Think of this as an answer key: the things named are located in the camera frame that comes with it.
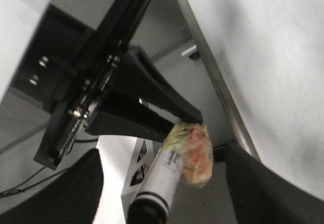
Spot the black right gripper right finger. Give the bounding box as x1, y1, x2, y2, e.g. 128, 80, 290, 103
111, 47, 203, 123

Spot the white whiteboard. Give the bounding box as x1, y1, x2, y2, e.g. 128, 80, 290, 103
177, 0, 323, 199

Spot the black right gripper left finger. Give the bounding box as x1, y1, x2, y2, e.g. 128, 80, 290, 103
86, 91, 174, 142

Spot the black and white whiteboard marker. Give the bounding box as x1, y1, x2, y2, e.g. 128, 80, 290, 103
126, 149, 183, 224

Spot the black cable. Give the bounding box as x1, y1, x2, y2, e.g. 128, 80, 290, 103
0, 137, 99, 198

